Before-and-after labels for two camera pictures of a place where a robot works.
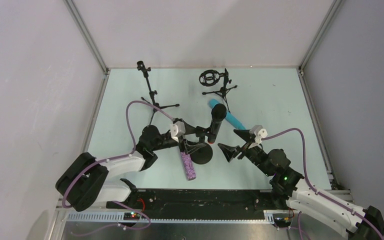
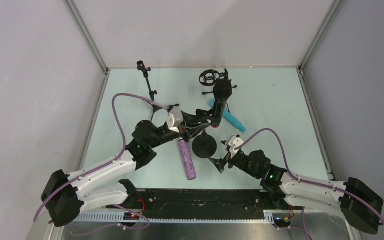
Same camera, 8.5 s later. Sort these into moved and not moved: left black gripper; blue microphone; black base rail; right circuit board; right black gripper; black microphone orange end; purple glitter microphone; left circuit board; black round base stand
Moved: black microphone orange end; left black gripper; right black gripper; black round base stand
Not moved: purple glitter microphone; right circuit board; blue microphone; left circuit board; black base rail
